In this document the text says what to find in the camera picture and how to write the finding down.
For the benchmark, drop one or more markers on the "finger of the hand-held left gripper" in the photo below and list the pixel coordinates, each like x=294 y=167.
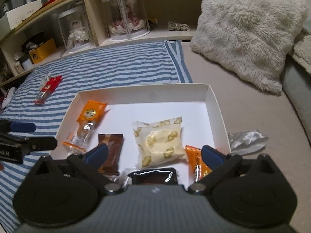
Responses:
x=22 y=127
x=40 y=143

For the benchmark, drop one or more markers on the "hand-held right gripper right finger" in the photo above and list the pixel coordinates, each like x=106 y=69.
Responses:
x=211 y=157

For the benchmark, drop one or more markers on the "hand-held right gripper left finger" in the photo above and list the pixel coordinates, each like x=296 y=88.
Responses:
x=98 y=154

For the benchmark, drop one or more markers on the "brown snack packet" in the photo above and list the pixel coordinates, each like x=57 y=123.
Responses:
x=111 y=148

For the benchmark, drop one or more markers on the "small orange snack packet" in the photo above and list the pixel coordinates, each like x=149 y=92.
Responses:
x=195 y=162

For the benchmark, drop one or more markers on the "orange windowed snack packet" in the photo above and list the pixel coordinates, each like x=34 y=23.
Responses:
x=88 y=123

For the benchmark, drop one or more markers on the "pale yellow snack packet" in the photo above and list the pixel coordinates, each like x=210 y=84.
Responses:
x=158 y=143

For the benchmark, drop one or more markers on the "dark glossy snack packet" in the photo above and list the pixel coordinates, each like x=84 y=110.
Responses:
x=153 y=176

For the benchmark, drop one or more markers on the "white cardboard box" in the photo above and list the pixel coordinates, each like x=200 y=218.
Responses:
x=155 y=102

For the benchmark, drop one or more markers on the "white appliance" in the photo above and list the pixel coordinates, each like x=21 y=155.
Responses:
x=8 y=97

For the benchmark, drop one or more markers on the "silver snack packet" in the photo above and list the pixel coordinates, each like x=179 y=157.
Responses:
x=43 y=94

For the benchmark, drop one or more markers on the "crumpled silver foil wrapper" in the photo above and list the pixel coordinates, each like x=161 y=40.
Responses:
x=247 y=139

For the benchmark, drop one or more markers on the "red snack packet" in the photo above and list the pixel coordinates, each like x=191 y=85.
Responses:
x=53 y=82

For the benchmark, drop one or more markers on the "small jar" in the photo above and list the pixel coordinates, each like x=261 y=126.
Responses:
x=18 y=68

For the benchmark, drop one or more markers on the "white cup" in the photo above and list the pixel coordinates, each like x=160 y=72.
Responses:
x=27 y=64

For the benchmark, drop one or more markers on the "yellow box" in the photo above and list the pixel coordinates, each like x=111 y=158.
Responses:
x=42 y=52

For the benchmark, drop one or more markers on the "black object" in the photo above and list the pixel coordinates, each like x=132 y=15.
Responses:
x=34 y=41

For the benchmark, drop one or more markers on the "blue striped blanket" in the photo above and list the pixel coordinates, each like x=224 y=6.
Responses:
x=109 y=65

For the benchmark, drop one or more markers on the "white doll display case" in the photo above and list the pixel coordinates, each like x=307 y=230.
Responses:
x=77 y=31

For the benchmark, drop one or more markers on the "white storage box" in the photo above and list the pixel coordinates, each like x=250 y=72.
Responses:
x=24 y=13

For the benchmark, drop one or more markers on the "wooden shelf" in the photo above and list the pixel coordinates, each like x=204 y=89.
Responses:
x=97 y=32

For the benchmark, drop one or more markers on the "white fluffy pillow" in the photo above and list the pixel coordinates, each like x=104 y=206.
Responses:
x=245 y=29

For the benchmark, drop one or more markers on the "cream fluffy throw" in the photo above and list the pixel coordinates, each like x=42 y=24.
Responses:
x=302 y=53

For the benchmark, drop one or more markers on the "red doll display case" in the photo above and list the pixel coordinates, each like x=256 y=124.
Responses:
x=126 y=17

